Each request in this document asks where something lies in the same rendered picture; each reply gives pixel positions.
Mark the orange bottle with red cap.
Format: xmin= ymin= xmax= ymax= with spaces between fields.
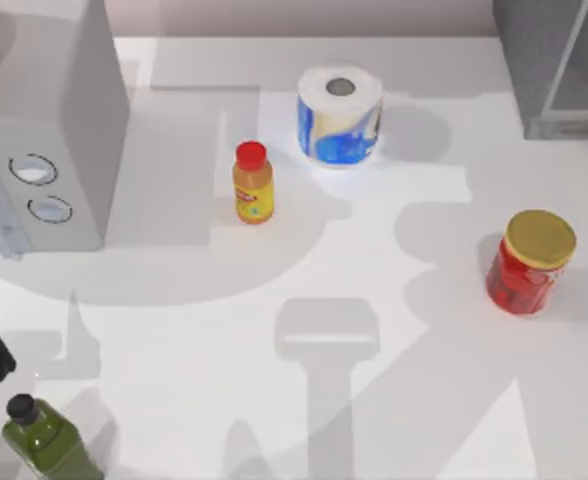
xmin=231 ymin=140 xmax=276 ymax=226

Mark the blue and white paper roll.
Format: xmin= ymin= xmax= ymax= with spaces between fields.
xmin=295 ymin=62 xmax=385 ymax=170

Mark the red jar with gold lid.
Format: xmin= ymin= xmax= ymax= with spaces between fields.
xmin=485 ymin=209 xmax=578 ymax=317

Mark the small microwave knob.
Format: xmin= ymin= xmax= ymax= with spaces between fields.
xmin=26 ymin=195 xmax=74 ymax=223

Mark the large microwave knob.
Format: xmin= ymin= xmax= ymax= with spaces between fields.
xmin=8 ymin=153 xmax=59 ymax=187

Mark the pale microwave oven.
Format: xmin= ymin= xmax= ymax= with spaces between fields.
xmin=0 ymin=0 xmax=131 ymax=259

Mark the grey cabinet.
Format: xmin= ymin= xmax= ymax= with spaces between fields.
xmin=491 ymin=0 xmax=588 ymax=142

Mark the green bottle with black cap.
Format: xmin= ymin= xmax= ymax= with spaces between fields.
xmin=0 ymin=393 xmax=106 ymax=480

